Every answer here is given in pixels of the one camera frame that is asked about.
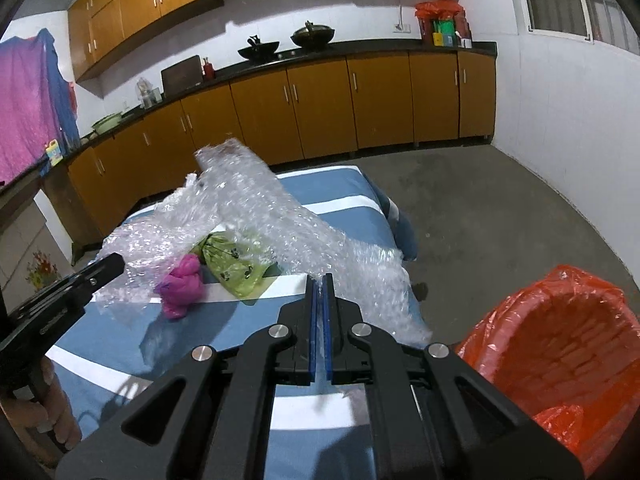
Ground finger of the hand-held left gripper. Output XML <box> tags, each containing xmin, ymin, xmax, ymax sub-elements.
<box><xmin>75</xmin><ymin>252</ymin><xmax>126</xmax><ymax>306</ymax></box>

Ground pink plastic bag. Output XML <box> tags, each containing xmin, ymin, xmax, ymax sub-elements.
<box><xmin>154</xmin><ymin>254</ymin><xmax>206</xmax><ymax>320</ymax></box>

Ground black kitchen countertop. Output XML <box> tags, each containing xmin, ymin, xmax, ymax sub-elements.
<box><xmin>0</xmin><ymin>40</ymin><xmax>499</xmax><ymax>196</ymax></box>

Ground black wok with lid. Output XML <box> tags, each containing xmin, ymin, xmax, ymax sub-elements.
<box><xmin>291</xmin><ymin>21</ymin><xmax>335</xmax><ymax>50</ymax></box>

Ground bin with orange bag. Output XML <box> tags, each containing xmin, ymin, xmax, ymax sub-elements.
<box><xmin>456</xmin><ymin>264</ymin><xmax>640</xmax><ymax>480</ymax></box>

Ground clear jar with bag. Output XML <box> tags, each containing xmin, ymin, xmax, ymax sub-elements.
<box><xmin>136</xmin><ymin>77</ymin><xmax>164</xmax><ymax>109</ymax></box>

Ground red bag on counter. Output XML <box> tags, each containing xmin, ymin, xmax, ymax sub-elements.
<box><xmin>419</xmin><ymin>15</ymin><xmax>474</xmax><ymax>47</ymax></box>

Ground green box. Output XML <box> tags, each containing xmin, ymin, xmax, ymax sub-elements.
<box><xmin>434</xmin><ymin>19</ymin><xmax>457</xmax><ymax>47</ymax></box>

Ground flower sticker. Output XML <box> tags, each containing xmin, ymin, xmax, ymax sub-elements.
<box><xmin>25</xmin><ymin>250</ymin><xmax>61</xmax><ymax>292</ymax></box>

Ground wooden base cabinets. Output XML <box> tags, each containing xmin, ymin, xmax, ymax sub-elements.
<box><xmin>65</xmin><ymin>51</ymin><xmax>498</xmax><ymax>252</ymax></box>

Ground red plastic bag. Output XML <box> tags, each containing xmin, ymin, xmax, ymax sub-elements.
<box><xmin>532</xmin><ymin>404</ymin><xmax>587</xmax><ymax>454</ymax></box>

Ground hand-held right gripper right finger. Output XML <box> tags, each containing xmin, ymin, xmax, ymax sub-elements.
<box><xmin>322</xmin><ymin>272</ymin><xmax>586</xmax><ymax>480</ymax></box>

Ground open black wok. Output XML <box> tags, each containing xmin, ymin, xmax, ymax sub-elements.
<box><xmin>237</xmin><ymin>35</ymin><xmax>281</xmax><ymax>64</ymax></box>

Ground purple and blue cloth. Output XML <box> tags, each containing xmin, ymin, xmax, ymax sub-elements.
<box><xmin>0</xmin><ymin>27</ymin><xmax>81</xmax><ymax>187</ymax></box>

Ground red plastic basket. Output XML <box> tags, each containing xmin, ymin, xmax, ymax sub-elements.
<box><xmin>457</xmin><ymin>280</ymin><xmax>640</xmax><ymax>480</ymax></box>

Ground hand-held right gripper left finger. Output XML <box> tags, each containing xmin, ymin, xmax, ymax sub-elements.
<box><xmin>55</xmin><ymin>274</ymin><xmax>318</xmax><ymax>480</ymax></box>

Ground green basin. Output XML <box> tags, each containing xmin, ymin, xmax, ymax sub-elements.
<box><xmin>91</xmin><ymin>112</ymin><xmax>124</xmax><ymax>135</ymax></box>

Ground green printed plastic bag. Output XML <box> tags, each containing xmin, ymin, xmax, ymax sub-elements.
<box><xmin>195</xmin><ymin>232</ymin><xmax>279</xmax><ymax>299</ymax></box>

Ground clear bubble wrap sheet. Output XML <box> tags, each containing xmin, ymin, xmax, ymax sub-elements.
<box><xmin>95</xmin><ymin>137</ymin><xmax>434</xmax><ymax>349</ymax></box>

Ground red bag on boxes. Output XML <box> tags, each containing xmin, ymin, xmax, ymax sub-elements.
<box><xmin>415</xmin><ymin>0</ymin><xmax>465</xmax><ymax>22</ymax></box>

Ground blue striped tablecloth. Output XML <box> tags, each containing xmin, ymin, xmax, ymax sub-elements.
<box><xmin>47</xmin><ymin>165</ymin><xmax>419</xmax><ymax>480</ymax></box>

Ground person's left hand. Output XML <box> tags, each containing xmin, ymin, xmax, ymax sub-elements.
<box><xmin>0</xmin><ymin>357</ymin><xmax>84</xmax><ymax>454</ymax></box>

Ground wooden wall cabinets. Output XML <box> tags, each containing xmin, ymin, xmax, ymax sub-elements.
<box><xmin>67</xmin><ymin>0</ymin><xmax>469</xmax><ymax>84</ymax></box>

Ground dark wooden cutting board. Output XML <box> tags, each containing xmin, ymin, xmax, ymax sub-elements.
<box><xmin>161</xmin><ymin>56</ymin><xmax>204</xmax><ymax>97</ymax></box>

